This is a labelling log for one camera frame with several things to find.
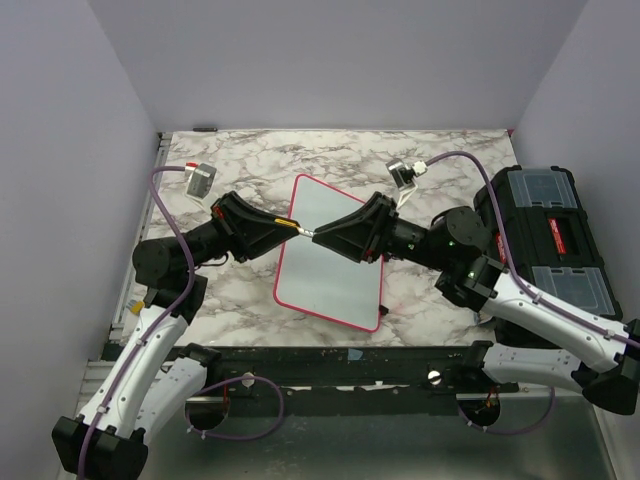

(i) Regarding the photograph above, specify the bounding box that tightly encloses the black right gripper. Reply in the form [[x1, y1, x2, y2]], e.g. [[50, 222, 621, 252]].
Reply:
[[312, 193, 450, 272]]

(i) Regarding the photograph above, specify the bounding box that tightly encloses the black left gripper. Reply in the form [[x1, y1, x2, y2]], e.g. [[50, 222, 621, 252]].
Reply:
[[181, 190, 300, 271]]

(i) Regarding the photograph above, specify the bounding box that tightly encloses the yellow marker cap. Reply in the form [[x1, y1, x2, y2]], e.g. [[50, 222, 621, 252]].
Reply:
[[274, 218, 301, 229]]

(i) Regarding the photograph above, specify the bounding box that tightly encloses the pink framed whiteboard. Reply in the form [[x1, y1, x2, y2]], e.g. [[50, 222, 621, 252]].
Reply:
[[273, 174, 384, 333]]

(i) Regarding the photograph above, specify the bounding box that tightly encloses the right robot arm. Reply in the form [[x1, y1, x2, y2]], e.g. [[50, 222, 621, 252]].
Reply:
[[312, 193, 639, 415]]

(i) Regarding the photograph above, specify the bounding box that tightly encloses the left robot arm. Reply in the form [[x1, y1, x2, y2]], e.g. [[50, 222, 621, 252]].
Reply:
[[52, 192, 301, 479]]

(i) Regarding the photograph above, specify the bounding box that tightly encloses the black plastic toolbox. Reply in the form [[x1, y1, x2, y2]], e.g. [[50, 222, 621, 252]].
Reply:
[[473, 166, 623, 321]]

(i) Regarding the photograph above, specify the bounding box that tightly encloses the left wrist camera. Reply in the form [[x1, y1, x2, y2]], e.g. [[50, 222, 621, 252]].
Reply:
[[185, 162, 217, 199]]

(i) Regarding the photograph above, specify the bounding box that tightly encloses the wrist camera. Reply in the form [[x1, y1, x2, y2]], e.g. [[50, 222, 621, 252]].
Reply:
[[386, 160, 427, 209], [185, 162, 217, 199]]

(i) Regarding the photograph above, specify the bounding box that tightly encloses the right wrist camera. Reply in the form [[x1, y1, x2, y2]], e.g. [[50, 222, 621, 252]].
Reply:
[[386, 160, 427, 209]]

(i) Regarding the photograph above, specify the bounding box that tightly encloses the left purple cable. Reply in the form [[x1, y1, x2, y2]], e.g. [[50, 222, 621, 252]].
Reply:
[[77, 162, 286, 476]]

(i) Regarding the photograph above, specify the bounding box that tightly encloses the purple cable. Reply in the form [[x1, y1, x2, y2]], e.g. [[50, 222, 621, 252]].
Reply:
[[77, 162, 286, 476], [424, 151, 640, 436]]

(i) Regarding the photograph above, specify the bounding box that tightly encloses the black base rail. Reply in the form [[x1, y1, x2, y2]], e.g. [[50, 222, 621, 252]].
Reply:
[[102, 344, 521, 419]]

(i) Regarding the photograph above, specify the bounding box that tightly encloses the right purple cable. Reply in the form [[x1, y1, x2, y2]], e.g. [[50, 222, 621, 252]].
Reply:
[[424, 151, 640, 436]]

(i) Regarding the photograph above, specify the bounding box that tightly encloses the aluminium frame profile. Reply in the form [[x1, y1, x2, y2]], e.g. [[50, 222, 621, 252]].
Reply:
[[54, 132, 174, 480]]

